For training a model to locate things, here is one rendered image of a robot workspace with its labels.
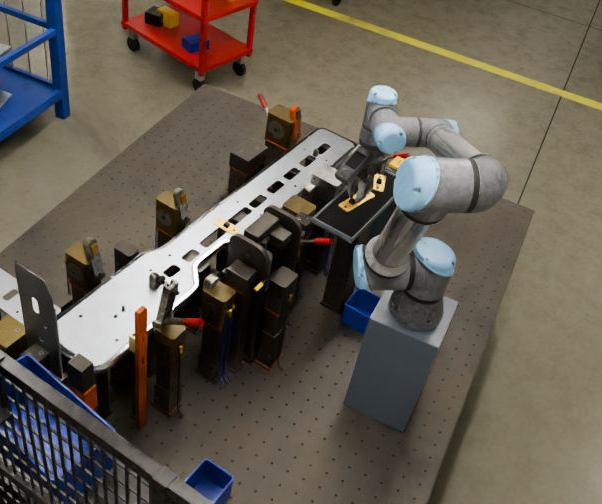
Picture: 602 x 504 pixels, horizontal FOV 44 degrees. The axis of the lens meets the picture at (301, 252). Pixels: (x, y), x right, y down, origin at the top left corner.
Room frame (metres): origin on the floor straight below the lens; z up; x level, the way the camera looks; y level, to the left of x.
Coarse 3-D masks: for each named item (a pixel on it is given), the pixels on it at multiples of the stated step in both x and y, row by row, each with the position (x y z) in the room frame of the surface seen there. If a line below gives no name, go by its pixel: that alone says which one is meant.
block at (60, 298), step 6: (48, 288) 1.39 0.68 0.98; (54, 288) 1.40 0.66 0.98; (54, 294) 1.37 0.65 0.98; (60, 294) 1.38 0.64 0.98; (66, 294) 1.38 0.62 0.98; (54, 300) 1.35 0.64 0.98; (60, 300) 1.36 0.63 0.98; (66, 300) 1.36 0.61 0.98; (72, 300) 1.37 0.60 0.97; (60, 306) 1.34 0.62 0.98; (66, 306) 1.35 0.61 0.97; (60, 312) 1.33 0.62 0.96; (66, 366) 1.33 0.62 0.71
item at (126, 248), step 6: (126, 240) 1.63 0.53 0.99; (114, 246) 1.60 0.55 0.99; (120, 246) 1.60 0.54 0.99; (126, 246) 1.61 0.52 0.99; (132, 246) 1.61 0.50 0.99; (114, 252) 1.59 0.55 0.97; (120, 252) 1.58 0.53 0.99; (126, 252) 1.58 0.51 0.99; (132, 252) 1.59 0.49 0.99; (138, 252) 1.60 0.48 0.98; (114, 258) 1.59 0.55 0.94; (120, 258) 1.58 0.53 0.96; (126, 258) 1.57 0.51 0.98; (132, 258) 1.57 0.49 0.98; (114, 264) 1.59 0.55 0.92; (120, 264) 1.58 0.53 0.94
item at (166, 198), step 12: (168, 192) 1.82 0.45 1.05; (156, 204) 1.78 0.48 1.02; (168, 204) 1.77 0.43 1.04; (156, 216) 1.78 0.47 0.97; (168, 216) 1.76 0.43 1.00; (156, 228) 1.78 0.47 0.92; (168, 228) 1.76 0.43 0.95; (180, 228) 1.77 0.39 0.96; (156, 240) 1.80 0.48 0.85; (168, 240) 1.77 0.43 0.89; (168, 276) 1.76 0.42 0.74
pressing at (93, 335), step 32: (320, 128) 2.43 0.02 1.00; (288, 160) 2.18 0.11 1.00; (320, 160) 2.22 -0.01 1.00; (256, 192) 1.97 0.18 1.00; (288, 192) 2.00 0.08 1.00; (192, 224) 1.75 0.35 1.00; (160, 256) 1.58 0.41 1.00; (96, 288) 1.41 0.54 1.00; (128, 288) 1.43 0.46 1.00; (160, 288) 1.46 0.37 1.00; (192, 288) 1.48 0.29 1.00; (64, 320) 1.27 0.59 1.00; (96, 320) 1.30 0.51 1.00; (128, 320) 1.32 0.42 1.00; (64, 352) 1.17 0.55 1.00; (96, 352) 1.19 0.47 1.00; (128, 352) 1.22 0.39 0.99
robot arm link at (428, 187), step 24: (408, 168) 1.28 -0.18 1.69; (432, 168) 1.27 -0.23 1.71; (456, 168) 1.28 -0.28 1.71; (408, 192) 1.24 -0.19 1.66; (432, 192) 1.23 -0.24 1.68; (456, 192) 1.24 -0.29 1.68; (408, 216) 1.26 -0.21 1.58; (432, 216) 1.25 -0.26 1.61; (384, 240) 1.35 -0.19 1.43; (408, 240) 1.31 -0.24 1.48; (360, 264) 1.38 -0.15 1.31; (384, 264) 1.36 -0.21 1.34; (408, 264) 1.40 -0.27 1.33; (360, 288) 1.37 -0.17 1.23; (384, 288) 1.38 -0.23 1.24
